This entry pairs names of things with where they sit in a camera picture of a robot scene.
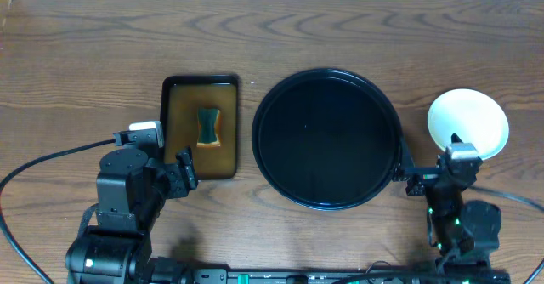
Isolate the mint plate with ketchup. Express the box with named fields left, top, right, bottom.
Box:
left=427, top=88, right=509, bottom=160

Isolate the orange green scrub sponge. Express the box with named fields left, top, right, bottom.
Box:
left=196, top=108, right=221, bottom=148

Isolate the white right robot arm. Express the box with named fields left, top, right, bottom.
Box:
left=394, top=134, right=505, bottom=281

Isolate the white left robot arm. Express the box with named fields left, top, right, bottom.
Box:
left=65, top=147, right=198, bottom=283

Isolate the rectangular black water tray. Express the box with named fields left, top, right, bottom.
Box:
left=160, top=74, right=239, bottom=180

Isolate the round black tray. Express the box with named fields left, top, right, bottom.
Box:
left=252, top=69, right=403, bottom=211

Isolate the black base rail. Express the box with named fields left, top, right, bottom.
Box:
left=191, top=269, right=511, bottom=284

